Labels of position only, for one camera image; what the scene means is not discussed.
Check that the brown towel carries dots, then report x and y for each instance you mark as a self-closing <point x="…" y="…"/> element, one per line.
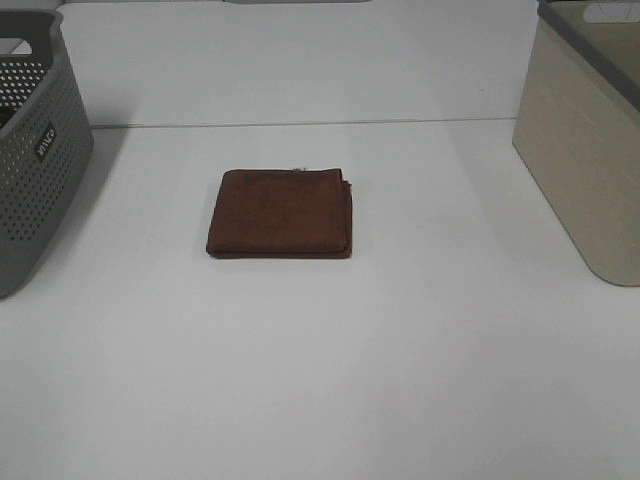
<point x="299" y="214"/>

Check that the beige storage bin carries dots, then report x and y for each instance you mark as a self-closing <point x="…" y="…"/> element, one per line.
<point x="577" y="129"/>

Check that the grey perforated plastic basket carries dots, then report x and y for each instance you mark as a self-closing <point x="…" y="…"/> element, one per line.
<point x="46" y="140"/>

